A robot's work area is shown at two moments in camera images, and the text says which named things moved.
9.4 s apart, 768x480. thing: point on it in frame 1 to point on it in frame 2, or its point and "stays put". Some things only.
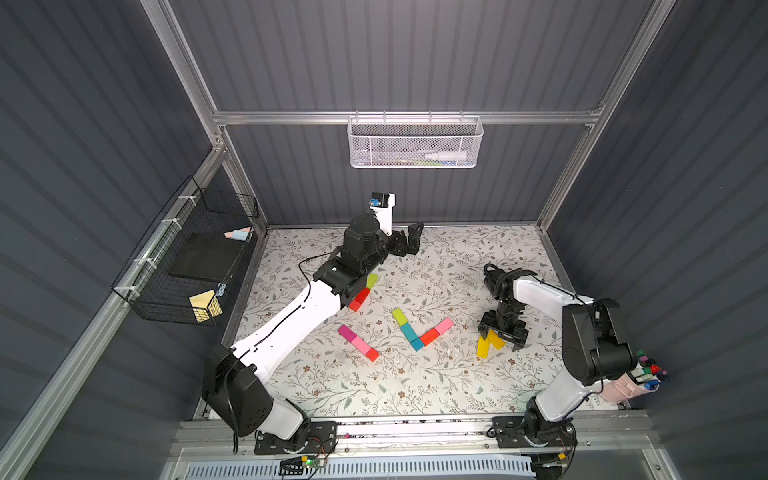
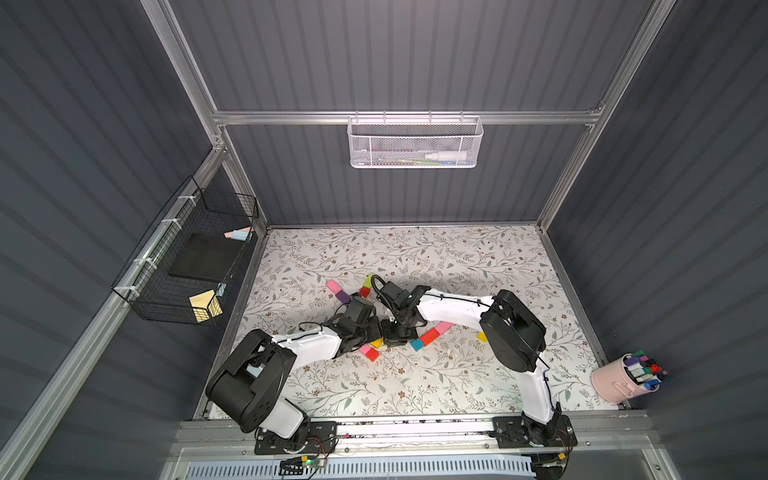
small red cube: (372, 354) stays put
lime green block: (371, 280) stays put
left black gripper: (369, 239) to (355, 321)
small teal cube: (417, 345) stays put
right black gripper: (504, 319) to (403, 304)
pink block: (444, 326) stays put
